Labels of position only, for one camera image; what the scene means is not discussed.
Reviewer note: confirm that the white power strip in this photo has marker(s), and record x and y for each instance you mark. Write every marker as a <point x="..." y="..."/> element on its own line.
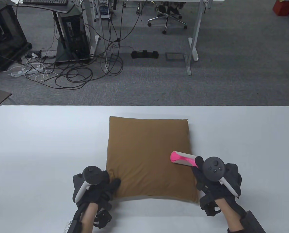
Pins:
<point x="20" y="72"/>

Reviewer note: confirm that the person's right hand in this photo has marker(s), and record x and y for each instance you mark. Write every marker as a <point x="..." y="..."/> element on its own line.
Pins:
<point x="205" y="187"/>

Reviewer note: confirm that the pink lint roller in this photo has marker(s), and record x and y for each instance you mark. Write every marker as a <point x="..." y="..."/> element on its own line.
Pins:
<point x="176" y="157"/>

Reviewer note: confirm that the brown pillow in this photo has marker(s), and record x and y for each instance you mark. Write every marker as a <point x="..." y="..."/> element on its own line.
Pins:
<point x="147" y="145"/>

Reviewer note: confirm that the black white tracking controller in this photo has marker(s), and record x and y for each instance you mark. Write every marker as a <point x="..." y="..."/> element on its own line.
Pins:
<point x="213" y="168"/>
<point x="92" y="174"/>

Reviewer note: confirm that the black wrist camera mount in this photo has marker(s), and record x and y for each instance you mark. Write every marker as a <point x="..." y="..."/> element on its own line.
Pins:
<point x="208" y="206"/>
<point x="103" y="218"/>

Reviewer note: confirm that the black wrist sensor box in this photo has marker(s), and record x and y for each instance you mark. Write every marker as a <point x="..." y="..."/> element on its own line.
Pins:
<point x="72" y="227"/>
<point x="252" y="223"/>

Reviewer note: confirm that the person's left forearm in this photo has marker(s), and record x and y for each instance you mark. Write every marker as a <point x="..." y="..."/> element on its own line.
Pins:
<point x="88" y="218"/>

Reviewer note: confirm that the grey floor hatch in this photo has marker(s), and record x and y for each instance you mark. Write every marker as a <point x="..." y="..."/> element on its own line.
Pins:
<point x="174" y="56"/>

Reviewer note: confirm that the white desk frame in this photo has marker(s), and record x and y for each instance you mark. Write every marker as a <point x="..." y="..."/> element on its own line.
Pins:
<point x="196" y="29"/>
<point x="95" y="46"/>

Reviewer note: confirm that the black keyboard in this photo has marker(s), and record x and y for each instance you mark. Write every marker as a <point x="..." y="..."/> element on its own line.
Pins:
<point x="45" y="2"/>

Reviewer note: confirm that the black glass computer case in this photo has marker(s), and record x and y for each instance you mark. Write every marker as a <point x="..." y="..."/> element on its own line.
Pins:
<point x="6" y="36"/>

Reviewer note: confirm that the silver office chair base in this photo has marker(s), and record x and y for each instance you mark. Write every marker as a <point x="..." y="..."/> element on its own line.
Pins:
<point x="167" y="16"/>

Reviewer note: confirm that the grey power strip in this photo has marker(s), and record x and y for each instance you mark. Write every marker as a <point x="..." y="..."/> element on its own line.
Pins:
<point x="48" y="54"/>

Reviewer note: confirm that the person's left hand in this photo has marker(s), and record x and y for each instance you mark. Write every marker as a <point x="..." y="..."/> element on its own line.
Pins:
<point x="103" y="191"/>

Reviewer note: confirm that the dark curved standing desk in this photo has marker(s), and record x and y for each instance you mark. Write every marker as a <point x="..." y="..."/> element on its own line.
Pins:
<point x="49" y="8"/>

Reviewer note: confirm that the person's right forearm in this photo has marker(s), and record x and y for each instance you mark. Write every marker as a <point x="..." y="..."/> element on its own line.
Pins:
<point x="228" y="213"/>

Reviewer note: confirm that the red box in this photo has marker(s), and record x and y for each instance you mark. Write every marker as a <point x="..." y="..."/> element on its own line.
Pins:
<point x="283" y="8"/>

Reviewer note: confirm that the black computer tower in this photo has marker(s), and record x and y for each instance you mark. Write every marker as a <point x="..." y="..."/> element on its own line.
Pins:
<point x="74" y="34"/>

